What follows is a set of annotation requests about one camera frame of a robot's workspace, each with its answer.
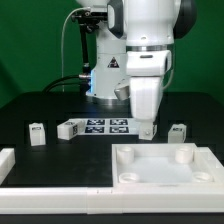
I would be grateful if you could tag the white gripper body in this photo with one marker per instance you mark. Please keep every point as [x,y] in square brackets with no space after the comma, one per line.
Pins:
[145,97]

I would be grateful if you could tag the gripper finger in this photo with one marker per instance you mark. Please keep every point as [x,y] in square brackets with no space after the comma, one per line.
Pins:
[147,128]

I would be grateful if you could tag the white square table top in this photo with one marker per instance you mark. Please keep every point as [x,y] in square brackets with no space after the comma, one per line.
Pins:
[163,164]

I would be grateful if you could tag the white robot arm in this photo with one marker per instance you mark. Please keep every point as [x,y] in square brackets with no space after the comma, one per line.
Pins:
[135,51]

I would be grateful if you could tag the white marker sheet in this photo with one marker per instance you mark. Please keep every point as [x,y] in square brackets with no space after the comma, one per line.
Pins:
[109,126]

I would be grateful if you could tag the white left fence piece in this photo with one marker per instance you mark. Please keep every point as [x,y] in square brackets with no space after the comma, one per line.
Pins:
[7,161]

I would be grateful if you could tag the black camera stand pole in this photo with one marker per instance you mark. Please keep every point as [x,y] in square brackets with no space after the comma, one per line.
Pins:
[85,58]

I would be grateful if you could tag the white front fence rail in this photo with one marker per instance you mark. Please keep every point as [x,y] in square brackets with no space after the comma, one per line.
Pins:
[111,201]

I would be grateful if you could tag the black camera on stand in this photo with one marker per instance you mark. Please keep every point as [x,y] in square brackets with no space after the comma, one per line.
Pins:
[87,14]

